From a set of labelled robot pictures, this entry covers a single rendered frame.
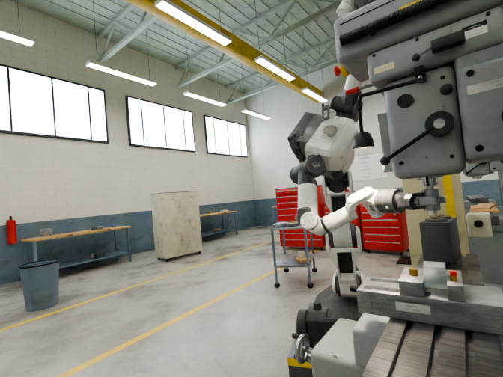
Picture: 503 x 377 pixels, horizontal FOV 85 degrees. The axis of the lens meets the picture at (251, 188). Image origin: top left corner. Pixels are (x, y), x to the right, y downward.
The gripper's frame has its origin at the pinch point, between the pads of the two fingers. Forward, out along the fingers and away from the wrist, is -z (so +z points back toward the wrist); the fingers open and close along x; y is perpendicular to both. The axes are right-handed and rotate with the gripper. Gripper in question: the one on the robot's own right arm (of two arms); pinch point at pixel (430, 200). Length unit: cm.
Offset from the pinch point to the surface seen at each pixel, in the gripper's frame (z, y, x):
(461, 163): -11.9, -10.7, -4.7
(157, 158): 854, -152, 53
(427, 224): 24.4, 14.2, 38.9
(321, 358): 26, 54, -30
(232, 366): 152, 125, -17
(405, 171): 0.6, -10.0, -11.2
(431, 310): -8.2, 27.9, -19.5
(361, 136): 14.7, -24.4, -12.0
